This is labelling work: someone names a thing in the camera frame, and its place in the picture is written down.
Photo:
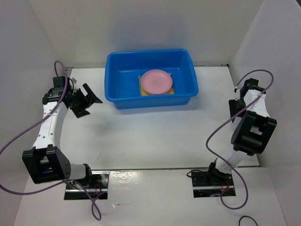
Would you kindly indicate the pink plastic plate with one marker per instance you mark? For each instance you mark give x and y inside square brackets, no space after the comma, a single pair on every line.
[156,82]

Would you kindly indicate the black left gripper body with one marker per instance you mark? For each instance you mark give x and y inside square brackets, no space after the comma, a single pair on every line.
[78,99]

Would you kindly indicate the square bamboo woven tray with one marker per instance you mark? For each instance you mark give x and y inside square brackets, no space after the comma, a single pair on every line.
[172,90]

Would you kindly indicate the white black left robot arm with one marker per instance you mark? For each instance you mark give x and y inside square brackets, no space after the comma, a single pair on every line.
[45,161]

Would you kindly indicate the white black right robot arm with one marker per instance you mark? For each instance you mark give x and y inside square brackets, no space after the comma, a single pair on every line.
[253,132]

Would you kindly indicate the orange plastic plate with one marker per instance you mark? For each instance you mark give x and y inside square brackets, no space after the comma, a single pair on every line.
[145,93]

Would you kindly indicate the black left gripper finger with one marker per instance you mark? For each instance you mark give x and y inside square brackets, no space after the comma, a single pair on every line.
[90,98]
[80,112]

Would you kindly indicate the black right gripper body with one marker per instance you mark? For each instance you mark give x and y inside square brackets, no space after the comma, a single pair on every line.
[241,103]

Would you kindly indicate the blue plastic bin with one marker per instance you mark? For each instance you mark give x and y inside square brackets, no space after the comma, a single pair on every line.
[124,70]

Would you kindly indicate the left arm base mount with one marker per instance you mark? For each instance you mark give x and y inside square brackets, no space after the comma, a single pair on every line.
[97,187]

